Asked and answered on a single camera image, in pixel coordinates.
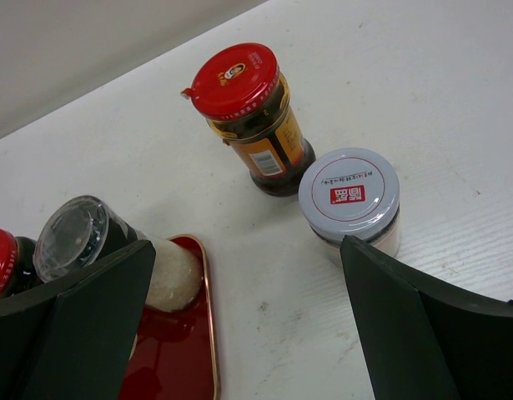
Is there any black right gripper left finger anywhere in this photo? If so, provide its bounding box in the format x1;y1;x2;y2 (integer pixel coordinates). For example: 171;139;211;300
0;240;156;399

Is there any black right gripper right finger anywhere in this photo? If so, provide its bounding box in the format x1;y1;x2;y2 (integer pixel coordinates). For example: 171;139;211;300
340;236;513;399

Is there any red-lid dark sauce jar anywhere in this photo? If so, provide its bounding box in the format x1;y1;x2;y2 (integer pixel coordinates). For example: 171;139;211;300
0;228;43;299

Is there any clear-cap white shaker bottle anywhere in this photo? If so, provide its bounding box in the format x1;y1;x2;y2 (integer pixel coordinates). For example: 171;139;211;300
33;195;204;313

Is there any white-lid white jar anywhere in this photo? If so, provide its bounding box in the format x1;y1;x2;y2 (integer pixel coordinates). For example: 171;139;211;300
298;147;400;266

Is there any red-lid chili sauce jar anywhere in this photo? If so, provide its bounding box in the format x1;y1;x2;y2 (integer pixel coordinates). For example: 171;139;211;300
181;42;316;197

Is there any red rectangular tray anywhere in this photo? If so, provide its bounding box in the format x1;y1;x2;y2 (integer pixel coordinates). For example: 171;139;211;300
118;234;221;400

